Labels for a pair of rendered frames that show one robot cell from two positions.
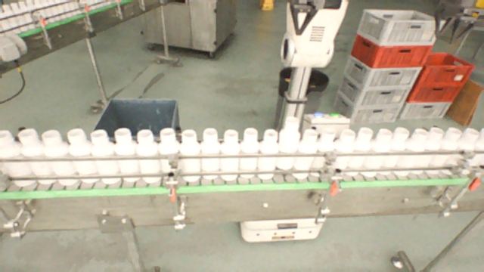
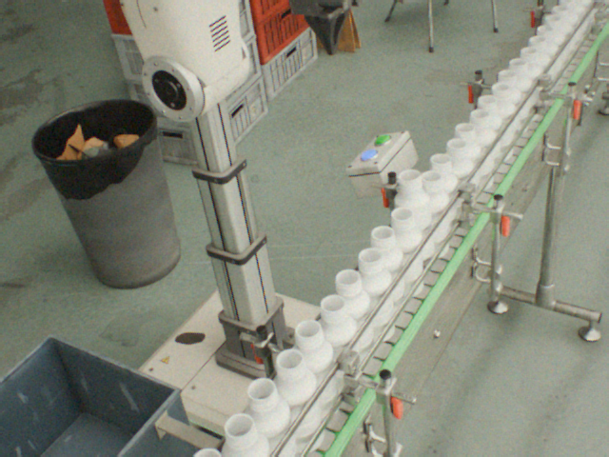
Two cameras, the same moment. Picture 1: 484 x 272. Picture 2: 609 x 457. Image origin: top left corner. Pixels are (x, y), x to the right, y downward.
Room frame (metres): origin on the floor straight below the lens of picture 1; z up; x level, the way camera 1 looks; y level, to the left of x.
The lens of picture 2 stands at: (0.05, 0.70, 1.88)
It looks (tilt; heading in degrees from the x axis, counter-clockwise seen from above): 37 degrees down; 315
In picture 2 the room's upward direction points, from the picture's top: 8 degrees counter-clockwise
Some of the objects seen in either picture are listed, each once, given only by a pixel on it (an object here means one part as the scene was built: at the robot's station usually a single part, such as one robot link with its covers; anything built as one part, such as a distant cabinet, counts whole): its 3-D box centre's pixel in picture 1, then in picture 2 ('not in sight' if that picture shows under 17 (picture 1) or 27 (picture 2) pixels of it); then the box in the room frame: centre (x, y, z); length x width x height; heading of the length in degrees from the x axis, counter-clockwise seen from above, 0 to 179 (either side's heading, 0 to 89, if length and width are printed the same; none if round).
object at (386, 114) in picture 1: (365, 106); (206, 115); (2.80, -1.44, 0.11); 0.61 x 0.41 x 0.22; 105
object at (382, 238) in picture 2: (248, 153); (384, 271); (0.61, -0.03, 1.08); 0.06 x 0.06 x 0.17
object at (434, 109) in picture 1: (414, 102); (264, 57); (3.01, -2.12, 0.11); 0.61 x 0.41 x 0.22; 102
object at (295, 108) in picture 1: (289, 125); (232, 226); (1.30, -0.28, 0.74); 0.11 x 0.11 x 0.40; 9
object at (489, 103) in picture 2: (391, 151); (485, 135); (0.68, -0.49, 1.08); 0.06 x 0.06 x 0.17
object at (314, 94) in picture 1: (296, 106); (118, 199); (2.29, -0.53, 0.32); 0.45 x 0.45 x 0.64
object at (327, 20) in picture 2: (300, 16); (323, 25); (0.78, -0.13, 1.44); 0.07 x 0.07 x 0.09; 9
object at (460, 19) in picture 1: (457, 26); not in sight; (0.83, -0.59, 1.44); 0.07 x 0.07 x 0.09; 9
